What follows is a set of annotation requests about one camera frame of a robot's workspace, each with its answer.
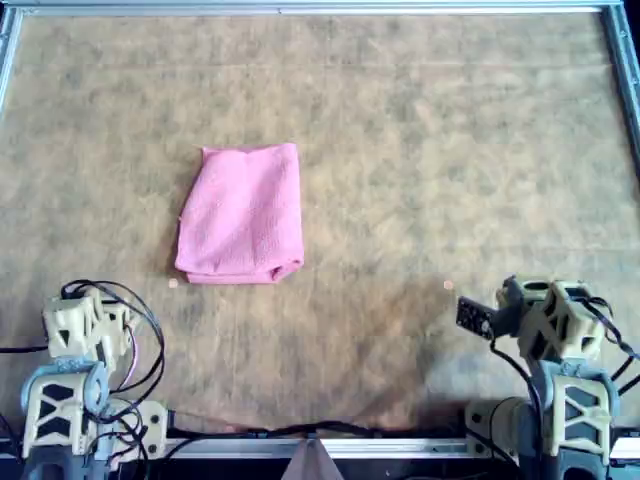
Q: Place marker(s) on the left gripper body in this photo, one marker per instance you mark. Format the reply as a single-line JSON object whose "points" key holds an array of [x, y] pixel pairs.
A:
{"points": [[117, 325]]}

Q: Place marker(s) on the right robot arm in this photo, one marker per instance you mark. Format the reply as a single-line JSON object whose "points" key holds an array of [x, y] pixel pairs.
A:
{"points": [[582, 372]]}

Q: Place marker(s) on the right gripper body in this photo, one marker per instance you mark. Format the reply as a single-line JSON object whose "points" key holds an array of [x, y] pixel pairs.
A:
{"points": [[537, 295]]}

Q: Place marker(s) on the aluminium table frame rail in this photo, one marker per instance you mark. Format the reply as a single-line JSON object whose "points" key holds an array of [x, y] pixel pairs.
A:
{"points": [[7, 60], [622, 75], [400, 447], [320, 6]]}

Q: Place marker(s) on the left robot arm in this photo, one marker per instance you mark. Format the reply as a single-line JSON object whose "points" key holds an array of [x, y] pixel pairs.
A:
{"points": [[50, 320]]}

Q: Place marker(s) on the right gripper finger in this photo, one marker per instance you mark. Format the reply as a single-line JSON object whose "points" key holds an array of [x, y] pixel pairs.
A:
{"points": [[512, 300]]}

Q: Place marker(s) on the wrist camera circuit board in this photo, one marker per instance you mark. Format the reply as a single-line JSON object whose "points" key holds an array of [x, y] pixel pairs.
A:
{"points": [[474, 317]]}

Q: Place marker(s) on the pink terry cloth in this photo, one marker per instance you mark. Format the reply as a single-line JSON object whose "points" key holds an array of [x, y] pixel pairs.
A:
{"points": [[240, 215]]}

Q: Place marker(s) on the brown triangular camera mount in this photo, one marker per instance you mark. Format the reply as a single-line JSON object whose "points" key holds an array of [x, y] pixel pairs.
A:
{"points": [[311, 465]]}

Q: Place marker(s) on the beige felt table cover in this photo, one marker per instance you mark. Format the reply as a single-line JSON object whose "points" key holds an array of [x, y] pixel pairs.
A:
{"points": [[400, 200]]}

